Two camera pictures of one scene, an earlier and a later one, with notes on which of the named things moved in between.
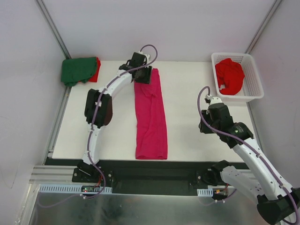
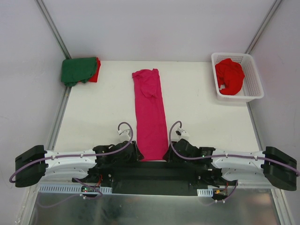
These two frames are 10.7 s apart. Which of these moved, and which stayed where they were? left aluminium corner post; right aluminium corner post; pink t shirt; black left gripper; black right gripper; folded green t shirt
Moved: black right gripper; black left gripper
Stayed: folded green t shirt; right aluminium corner post; pink t shirt; left aluminium corner post
